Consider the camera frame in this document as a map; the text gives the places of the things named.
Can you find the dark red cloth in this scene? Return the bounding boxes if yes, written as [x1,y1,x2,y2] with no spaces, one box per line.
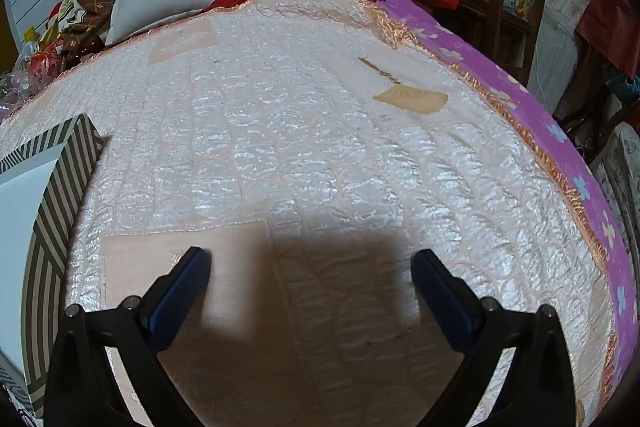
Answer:
[575,0,640,72]

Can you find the pink quilted blanket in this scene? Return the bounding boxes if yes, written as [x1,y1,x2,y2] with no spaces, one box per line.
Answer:
[0,0,631,427]

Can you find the clear plastic bags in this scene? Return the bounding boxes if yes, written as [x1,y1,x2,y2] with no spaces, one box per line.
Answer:
[0,27,66,118]

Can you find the striped cardboard box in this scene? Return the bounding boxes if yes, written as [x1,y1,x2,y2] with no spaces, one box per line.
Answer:
[0,114,106,418]

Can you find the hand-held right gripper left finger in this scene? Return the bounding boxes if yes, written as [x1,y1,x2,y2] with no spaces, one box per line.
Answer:
[44,247,211,427]

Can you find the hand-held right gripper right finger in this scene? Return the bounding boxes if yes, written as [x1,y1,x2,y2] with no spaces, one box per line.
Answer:
[410,248,576,427]

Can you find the purple floral bed sheet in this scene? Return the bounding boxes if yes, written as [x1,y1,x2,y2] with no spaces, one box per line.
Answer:
[382,0,640,408]

